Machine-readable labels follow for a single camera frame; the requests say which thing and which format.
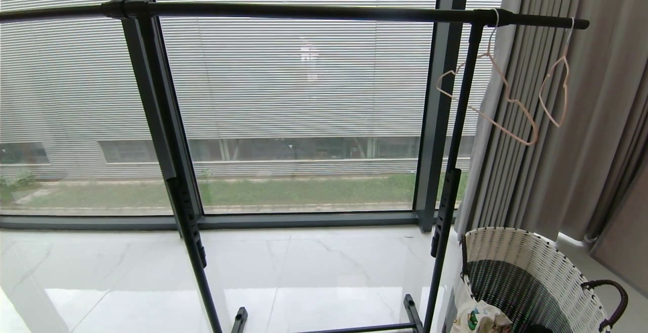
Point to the pink clothes hanger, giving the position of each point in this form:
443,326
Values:
566,82
507,89

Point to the black clothes rack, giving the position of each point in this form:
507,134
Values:
304,11

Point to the white laundry basket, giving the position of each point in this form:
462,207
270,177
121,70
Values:
506,247

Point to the window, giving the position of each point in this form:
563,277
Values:
438,95

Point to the cream printed garment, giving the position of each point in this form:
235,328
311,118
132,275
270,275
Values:
481,318

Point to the beige curtain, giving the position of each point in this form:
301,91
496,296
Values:
582,120

